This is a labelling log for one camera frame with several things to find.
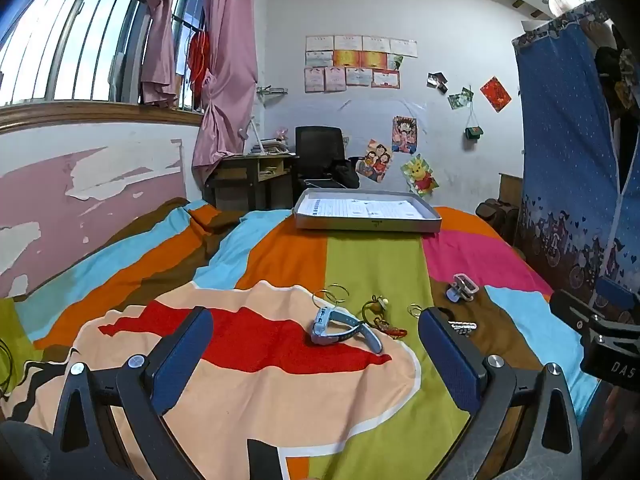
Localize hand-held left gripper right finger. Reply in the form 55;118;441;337
417;307;583;480

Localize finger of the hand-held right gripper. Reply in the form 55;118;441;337
549;289;607;335
595;276;640;322

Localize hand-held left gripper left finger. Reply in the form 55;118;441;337
50;306;216;480

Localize grey hair claw clip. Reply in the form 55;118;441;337
445;273;481;304

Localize light blue wrist watch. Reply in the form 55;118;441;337
311;304;383;355

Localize grey shallow tray box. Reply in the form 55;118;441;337
292;188;443;235

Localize brown suitcase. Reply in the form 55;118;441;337
475;199;521;246

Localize colourful patchwork blanket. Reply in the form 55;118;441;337
0;197;601;480

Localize wooden cabinet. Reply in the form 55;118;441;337
498;172;523;211

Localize blue fabric wardrobe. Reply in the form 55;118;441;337
511;2;640;306

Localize wooden desk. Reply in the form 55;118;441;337
202;152;301;211

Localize small green hanging bag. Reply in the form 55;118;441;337
464;85;487;141

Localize black bag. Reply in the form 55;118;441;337
332;157;361;190

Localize dark hanging clothes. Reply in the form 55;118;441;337
595;20;640;196

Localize red diamond paper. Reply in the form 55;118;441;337
480;76;512;113

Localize books on desk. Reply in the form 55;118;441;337
250;137;296;155

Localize white desk lamp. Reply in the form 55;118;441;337
239;117;263;153

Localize black office chair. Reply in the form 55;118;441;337
292;126;361;196

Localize long tied pink curtain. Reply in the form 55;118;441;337
192;0;261;186

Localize short pink curtain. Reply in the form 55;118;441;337
125;0;183;108

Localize barred window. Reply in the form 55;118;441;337
0;0;211;113

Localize black cable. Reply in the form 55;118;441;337
0;337;16;401

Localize yellow bear wall poster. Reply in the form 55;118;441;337
400;156;441;197

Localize cartoon family wall poster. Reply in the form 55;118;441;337
357;139;395;183

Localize anime wall poster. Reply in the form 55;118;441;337
391;116;418;155

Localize green wall photo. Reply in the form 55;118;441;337
447;87;475;111

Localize group of wall certificates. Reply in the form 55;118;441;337
304;35;418;93

